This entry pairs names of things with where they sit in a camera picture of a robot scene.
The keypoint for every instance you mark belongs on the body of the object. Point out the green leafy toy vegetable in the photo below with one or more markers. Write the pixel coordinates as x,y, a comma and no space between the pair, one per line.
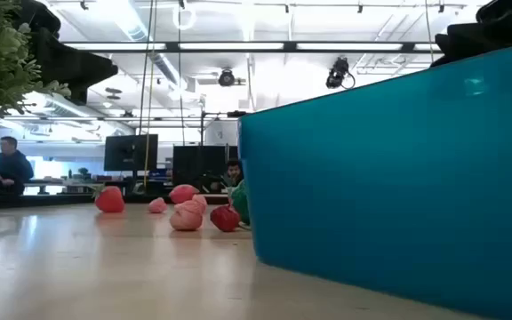
242,202

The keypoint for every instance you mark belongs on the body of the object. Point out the dark red toy produce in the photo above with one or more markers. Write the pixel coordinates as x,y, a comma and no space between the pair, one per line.
225,218

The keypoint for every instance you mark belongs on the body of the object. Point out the pink-red toy produce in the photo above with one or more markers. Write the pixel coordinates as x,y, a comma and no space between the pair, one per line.
182,193

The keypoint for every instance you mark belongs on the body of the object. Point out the large pink toy produce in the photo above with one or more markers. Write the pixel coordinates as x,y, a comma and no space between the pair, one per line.
186,218

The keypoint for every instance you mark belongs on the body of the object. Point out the small pink toy produce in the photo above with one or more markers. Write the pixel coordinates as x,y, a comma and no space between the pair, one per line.
157,206

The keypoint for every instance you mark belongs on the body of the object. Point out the teal plastic tub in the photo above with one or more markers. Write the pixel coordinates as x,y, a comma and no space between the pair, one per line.
394,178

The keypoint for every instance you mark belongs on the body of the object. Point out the red toy strawberry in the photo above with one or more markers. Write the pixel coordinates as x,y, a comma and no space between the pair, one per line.
110,201

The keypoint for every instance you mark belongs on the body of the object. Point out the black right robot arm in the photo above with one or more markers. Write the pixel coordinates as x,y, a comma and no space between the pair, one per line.
496,31

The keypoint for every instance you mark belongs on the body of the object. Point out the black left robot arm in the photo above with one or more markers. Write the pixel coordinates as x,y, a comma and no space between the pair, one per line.
74,66

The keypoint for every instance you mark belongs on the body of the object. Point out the person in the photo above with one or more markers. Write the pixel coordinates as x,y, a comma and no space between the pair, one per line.
234,171
9,171

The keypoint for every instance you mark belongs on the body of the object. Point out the white box on stand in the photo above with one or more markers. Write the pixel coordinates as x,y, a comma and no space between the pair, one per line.
220,133

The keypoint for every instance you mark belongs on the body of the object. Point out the black monitor back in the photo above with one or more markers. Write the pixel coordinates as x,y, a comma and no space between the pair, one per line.
198,164

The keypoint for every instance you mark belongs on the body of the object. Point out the round black ceiling spotlight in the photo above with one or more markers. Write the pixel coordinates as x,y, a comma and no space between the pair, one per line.
226,78

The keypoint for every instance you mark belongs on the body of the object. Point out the long ceiling light bar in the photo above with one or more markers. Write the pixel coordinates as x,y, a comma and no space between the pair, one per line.
229,45

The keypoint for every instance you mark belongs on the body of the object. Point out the black monitor on stand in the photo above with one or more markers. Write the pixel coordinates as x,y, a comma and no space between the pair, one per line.
129,153

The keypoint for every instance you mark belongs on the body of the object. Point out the small black track spotlight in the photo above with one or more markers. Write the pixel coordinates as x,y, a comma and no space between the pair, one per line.
84,4
286,8
441,7
360,8

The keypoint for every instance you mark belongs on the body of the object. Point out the small background plant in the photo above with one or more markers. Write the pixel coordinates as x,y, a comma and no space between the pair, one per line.
83,171

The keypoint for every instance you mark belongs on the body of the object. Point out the background desk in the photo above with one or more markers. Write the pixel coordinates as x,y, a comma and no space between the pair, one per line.
60,183

